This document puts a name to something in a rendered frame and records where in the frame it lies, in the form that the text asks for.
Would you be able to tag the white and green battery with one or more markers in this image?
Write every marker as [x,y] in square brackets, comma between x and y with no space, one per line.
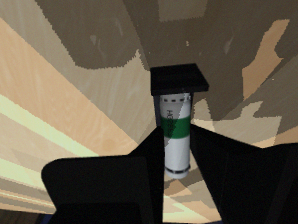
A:
[175,116]

